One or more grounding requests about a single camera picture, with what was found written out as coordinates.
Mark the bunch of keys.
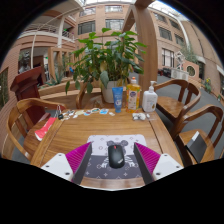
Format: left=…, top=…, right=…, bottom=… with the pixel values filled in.
left=54, top=104, right=65, bottom=120

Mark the black parked car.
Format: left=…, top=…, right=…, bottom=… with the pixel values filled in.
left=162, top=67, right=173, bottom=78

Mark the black computer mouse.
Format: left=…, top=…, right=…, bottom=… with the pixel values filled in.
left=107, top=143, right=126, bottom=170

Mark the green plant in white pot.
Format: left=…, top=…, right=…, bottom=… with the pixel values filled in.
left=64, top=27, right=148, bottom=104

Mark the small white packet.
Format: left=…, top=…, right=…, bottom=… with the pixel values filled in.
left=131, top=112, right=151, bottom=121

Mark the black notebook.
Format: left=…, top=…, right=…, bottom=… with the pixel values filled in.
left=185, top=130, right=208, bottom=164

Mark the dark red wooden podium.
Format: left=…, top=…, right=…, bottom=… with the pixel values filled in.
left=9, top=65, right=46, bottom=126

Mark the wooden armchair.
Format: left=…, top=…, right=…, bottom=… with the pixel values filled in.
left=1, top=97, right=68, bottom=162
left=153, top=78, right=202, bottom=139
left=75, top=79, right=129, bottom=110
left=173, top=104, right=224, bottom=167

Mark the wooden post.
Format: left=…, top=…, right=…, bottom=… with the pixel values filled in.
left=122, top=0, right=159, bottom=98

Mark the red white pouch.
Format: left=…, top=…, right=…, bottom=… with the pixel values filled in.
left=34, top=116, right=58, bottom=142

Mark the white pump bottle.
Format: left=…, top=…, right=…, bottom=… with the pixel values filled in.
left=141, top=80, right=159, bottom=113

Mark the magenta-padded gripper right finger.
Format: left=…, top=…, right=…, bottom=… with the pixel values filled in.
left=132, top=142, right=184, bottom=186

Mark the yellow liquid soap bottle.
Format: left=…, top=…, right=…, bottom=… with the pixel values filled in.
left=125, top=76, right=142, bottom=114

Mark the blue squeeze tube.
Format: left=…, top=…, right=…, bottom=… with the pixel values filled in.
left=111, top=86, right=124, bottom=114

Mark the dark bust statue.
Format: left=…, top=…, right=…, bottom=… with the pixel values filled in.
left=18, top=49, right=33, bottom=74

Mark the white outdoor unit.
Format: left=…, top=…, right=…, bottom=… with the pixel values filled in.
left=170, top=68, right=189, bottom=81

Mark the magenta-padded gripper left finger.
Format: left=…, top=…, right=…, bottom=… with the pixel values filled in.
left=39, top=141, right=93, bottom=186

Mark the grey white cartoon mouse pad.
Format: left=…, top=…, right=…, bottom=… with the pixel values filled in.
left=82, top=134, right=148, bottom=181

